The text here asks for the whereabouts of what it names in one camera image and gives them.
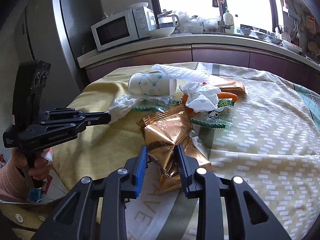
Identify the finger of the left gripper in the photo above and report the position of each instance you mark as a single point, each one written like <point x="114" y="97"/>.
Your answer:
<point x="70" y="131"/>
<point x="59" y="116"/>

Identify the kitchen counter with cabinets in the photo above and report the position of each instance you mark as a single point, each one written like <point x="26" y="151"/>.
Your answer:
<point x="213" y="48"/>

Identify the glass electric kettle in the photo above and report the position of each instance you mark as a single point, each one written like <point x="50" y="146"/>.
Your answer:
<point x="168" y="19"/>

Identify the orange peel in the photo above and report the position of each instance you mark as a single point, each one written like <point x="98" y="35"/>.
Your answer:
<point x="223" y="95"/>

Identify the white blue-dotted paper cup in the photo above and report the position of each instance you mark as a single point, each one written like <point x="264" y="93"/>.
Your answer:
<point x="152" y="84"/>

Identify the crumpled clear plastic wrap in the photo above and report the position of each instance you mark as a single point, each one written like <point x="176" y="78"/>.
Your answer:
<point x="122" y="106"/>

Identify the white soap bottle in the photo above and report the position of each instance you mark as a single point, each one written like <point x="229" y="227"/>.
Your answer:
<point x="228" y="21"/>

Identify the gold snack wrapper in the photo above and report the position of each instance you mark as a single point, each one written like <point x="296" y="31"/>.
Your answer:
<point x="229" y="85"/>
<point x="162" y="131"/>

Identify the green clear snack wrapper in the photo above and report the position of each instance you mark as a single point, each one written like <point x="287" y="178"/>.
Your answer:
<point x="221" y="118"/>

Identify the white tissue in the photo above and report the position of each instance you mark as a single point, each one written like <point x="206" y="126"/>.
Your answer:
<point x="200" y="98"/>

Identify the white patterned tea towel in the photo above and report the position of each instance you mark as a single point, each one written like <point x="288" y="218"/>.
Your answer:
<point x="273" y="144"/>

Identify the kitchen faucet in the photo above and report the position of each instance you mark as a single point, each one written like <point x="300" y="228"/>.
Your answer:
<point x="218" y="4"/>

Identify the pink sleeve left forearm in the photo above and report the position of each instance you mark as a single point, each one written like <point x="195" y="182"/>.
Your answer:
<point x="13" y="185"/>

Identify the white foam fruit net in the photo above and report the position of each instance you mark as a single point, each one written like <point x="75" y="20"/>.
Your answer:
<point x="181" y="73"/>

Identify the white microwave oven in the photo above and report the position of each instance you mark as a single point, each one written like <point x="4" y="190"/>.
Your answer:
<point x="124" y="27"/>

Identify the grey refrigerator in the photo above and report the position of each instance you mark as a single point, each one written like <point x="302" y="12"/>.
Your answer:
<point x="54" y="31"/>

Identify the left hand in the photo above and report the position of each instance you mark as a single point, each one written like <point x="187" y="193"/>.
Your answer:
<point x="41" y="166"/>

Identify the white ceramic bowl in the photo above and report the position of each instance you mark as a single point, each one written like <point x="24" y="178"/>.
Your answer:
<point x="162" y="32"/>

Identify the yellow checkered tablecloth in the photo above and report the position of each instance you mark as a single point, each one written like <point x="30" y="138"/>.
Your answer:
<point x="100" y="149"/>

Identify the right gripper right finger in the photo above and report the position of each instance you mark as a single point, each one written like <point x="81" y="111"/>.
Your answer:
<point x="198" y="182"/>

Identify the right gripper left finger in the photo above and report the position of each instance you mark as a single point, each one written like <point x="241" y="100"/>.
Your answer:
<point x="121" y="186"/>

